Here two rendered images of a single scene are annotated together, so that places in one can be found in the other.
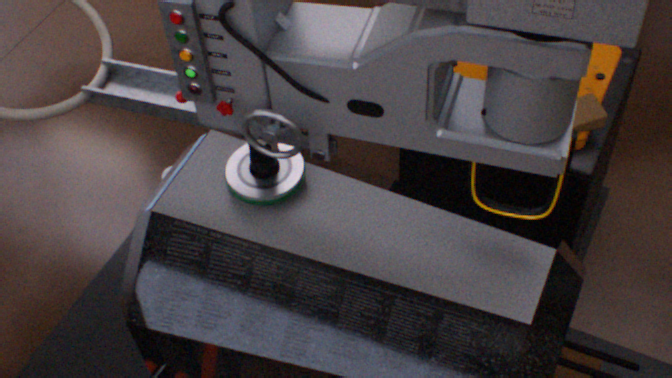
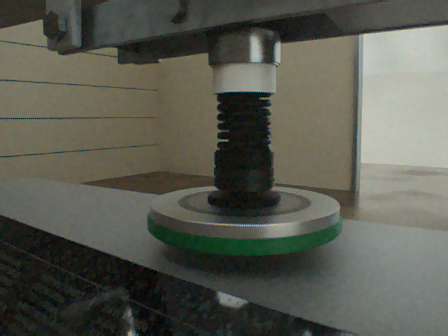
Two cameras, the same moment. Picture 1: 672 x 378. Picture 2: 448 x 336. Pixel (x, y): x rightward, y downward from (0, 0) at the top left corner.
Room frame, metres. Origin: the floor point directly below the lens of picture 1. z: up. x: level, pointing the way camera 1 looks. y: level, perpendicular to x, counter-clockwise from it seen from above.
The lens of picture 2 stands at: (1.93, 0.20, 0.95)
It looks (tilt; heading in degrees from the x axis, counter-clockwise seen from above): 6 degrees down; 186
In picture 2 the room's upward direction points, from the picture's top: straight up
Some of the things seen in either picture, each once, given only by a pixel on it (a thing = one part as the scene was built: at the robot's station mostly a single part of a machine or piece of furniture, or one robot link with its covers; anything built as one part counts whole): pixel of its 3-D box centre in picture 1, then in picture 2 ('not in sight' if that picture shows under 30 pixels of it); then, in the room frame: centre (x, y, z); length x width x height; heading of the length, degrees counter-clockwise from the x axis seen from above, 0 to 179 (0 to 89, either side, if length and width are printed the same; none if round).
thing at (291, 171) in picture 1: (264, 169); (244, 205); (1.48, 0.17, 0.86); 0.21 x 0.21 x 0.01
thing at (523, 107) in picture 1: (531, 81); not in sight; (1.24, -0.44, 1.32); 0.19 x 0.19 x 0.20
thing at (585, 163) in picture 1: (511, 159); not in sight; (1.86, -0.63, 0.37); 0.66 x 0.66 x 0.74; 59
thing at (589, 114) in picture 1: (566, 116); not in sight; (1.62, -0.69, 0.80); 0.20 x 0.10 x 0.05; 99
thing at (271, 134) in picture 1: (277, 123); not in sight; (1.33, 0.11, 1.18); 0.15 x 0.10 x 0.15; 68
